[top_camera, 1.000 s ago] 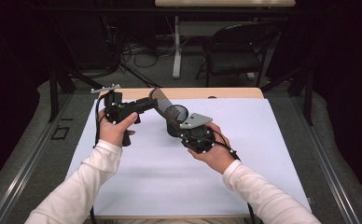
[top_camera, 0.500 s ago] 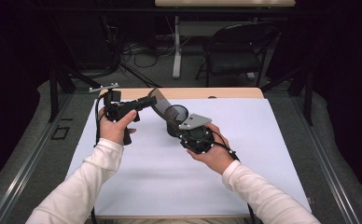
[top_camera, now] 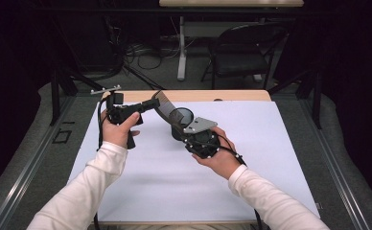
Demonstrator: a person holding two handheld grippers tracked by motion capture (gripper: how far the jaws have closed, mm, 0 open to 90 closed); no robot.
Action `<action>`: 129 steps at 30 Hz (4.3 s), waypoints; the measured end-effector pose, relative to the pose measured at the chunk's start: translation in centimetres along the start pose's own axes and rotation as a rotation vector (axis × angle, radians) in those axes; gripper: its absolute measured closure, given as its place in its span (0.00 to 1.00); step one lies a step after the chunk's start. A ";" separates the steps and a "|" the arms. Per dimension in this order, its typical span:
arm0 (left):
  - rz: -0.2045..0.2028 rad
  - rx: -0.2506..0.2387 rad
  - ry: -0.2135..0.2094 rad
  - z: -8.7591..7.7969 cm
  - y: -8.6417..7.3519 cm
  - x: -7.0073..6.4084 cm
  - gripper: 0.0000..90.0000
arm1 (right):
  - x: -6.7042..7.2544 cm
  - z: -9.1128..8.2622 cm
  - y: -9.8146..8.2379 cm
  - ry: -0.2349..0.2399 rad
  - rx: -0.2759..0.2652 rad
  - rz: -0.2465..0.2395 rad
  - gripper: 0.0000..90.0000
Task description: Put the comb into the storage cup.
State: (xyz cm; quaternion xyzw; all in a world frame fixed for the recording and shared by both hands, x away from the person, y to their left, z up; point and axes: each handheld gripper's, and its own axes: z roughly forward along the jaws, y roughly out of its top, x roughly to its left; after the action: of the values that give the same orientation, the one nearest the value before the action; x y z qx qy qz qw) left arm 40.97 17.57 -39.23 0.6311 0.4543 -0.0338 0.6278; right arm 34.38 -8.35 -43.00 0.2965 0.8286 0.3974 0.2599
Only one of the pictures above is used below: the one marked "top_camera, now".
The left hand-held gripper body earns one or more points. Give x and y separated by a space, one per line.
120 111

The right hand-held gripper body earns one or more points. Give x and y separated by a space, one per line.
201 125

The black comb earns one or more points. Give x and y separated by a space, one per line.
165 107

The black mesh pen cup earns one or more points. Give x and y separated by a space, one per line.
187 114

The person's left hand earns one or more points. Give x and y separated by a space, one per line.
117 132

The person's right hand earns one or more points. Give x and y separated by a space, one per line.
224 163

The wooden table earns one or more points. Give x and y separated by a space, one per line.
206 95

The white table mat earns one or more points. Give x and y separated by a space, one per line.
174 185

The black metal stand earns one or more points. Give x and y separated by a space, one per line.
317 102
55 96

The black folding chair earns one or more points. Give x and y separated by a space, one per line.
241 65

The white desk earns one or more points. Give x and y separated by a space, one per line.
232 3

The metal floor rail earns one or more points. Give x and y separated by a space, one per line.
331 166
30 166

